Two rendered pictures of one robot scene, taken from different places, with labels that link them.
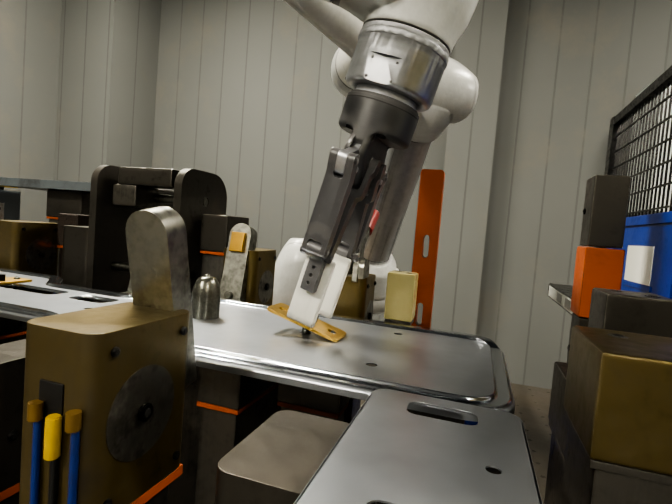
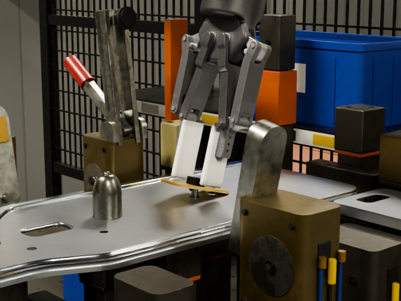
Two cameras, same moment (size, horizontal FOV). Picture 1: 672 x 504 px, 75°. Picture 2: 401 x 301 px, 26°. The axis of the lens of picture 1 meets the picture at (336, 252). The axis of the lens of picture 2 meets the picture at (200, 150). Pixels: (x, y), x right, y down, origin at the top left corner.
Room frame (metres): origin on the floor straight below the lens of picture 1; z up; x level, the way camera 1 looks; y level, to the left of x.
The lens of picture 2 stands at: (-0.06, 0.88, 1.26)
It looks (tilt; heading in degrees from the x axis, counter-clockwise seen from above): 12 degrees down; 301
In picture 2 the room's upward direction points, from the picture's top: straight up
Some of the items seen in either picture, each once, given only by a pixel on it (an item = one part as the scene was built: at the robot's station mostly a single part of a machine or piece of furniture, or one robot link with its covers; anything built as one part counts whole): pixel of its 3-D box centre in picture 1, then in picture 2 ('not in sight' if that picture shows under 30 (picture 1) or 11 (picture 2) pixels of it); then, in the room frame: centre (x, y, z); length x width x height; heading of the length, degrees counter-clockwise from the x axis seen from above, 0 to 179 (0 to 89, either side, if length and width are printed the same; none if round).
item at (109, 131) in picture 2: not in sight; (109, 131); (0.61, 0.00, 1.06); 0.03 x 0.01 x 0.03; 162
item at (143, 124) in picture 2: (363, 268); (138, 126); (0.59, -0.04, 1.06); 0.03 x 0.01 x 0.03; 162
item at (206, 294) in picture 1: (205, 301); (107, 200); (0.51, 0.15, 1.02); 0.03 x 0.03 x 0.07
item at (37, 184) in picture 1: (80, 188); not in sight; (1.00, 0.59, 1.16); 0.37 x 0.14 x 0.02; 72
